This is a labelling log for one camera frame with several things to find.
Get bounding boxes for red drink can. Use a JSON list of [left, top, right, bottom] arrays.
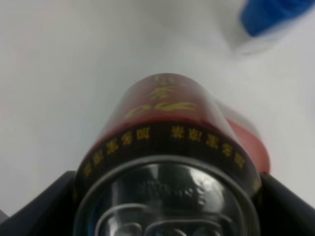
[[73, 73, 261, 236]]

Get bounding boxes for white blue shampoo bottle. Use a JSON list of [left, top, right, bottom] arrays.
[[228, 0, 315, 56]]

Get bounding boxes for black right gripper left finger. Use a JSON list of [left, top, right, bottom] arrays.
[[0, 171, 75, 236]]

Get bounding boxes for pink square plate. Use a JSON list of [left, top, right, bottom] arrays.
[[216, 100, 271, 173]]

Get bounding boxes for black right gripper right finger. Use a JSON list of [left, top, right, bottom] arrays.
[[255, 173, 315, 236]]

